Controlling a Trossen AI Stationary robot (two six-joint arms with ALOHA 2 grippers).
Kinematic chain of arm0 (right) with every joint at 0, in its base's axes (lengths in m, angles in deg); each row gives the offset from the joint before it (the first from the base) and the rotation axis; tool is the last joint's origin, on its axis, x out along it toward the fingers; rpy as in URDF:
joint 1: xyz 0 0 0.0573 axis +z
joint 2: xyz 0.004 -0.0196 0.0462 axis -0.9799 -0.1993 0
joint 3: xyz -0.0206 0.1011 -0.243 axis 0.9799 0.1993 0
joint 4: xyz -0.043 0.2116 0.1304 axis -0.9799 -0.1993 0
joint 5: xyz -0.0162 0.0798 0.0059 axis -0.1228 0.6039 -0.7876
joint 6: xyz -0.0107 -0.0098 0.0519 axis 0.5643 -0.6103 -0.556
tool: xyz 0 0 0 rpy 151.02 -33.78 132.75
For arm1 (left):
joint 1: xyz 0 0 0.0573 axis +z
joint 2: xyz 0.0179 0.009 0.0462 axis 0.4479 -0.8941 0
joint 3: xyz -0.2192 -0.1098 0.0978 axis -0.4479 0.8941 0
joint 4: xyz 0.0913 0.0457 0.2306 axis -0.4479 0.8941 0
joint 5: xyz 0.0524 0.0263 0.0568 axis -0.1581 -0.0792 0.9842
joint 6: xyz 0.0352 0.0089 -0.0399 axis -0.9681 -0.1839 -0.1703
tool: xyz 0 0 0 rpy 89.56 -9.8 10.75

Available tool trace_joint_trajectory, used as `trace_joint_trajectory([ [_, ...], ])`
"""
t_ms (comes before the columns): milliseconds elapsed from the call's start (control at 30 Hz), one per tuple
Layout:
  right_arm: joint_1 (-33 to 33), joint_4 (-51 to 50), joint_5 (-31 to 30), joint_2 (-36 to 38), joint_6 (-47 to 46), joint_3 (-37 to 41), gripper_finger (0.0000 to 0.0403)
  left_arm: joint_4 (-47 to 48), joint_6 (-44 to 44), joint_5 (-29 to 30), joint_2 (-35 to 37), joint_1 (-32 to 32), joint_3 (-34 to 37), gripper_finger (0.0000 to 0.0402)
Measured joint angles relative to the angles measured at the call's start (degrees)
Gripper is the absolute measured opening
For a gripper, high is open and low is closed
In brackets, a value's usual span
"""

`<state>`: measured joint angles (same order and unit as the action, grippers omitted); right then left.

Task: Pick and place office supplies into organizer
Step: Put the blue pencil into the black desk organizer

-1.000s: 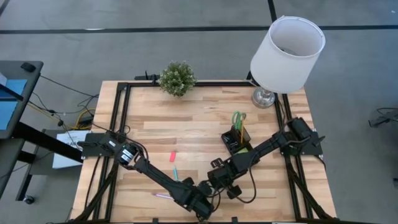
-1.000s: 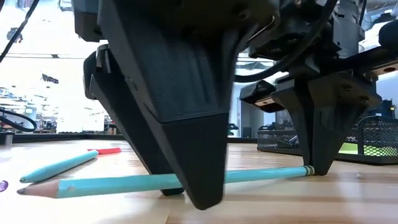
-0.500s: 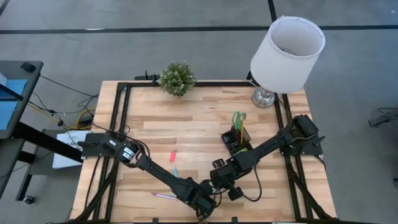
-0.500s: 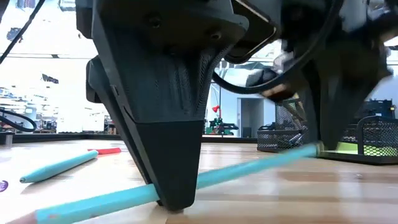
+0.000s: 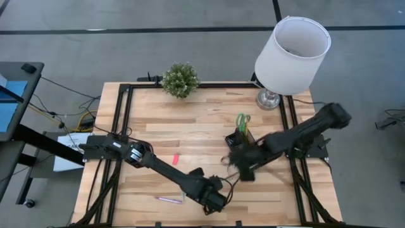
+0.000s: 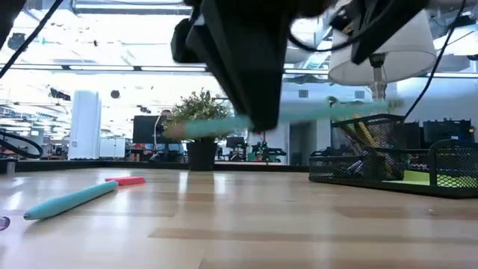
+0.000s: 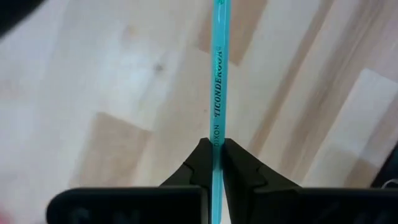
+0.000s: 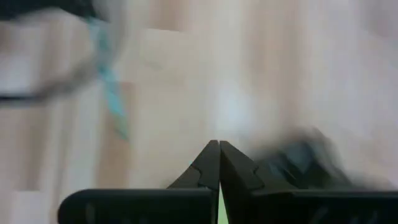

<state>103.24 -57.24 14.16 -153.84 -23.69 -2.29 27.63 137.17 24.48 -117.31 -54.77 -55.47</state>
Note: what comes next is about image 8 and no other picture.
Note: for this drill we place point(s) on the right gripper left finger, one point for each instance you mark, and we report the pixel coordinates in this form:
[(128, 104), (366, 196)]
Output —
[(186, 202)]

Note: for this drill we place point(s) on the black mesh desk organizer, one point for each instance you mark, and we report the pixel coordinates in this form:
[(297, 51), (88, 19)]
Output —
[(298, 158)]

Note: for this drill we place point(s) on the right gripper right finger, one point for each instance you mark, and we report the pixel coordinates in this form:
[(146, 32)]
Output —
[(248, 202)]

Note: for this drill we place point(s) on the teal pen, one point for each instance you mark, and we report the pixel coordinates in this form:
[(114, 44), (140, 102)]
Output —
[(110, 84)]

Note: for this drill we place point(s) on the green sticky note pad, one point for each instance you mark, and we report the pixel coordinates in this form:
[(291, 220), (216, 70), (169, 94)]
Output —
[(223, 211)]

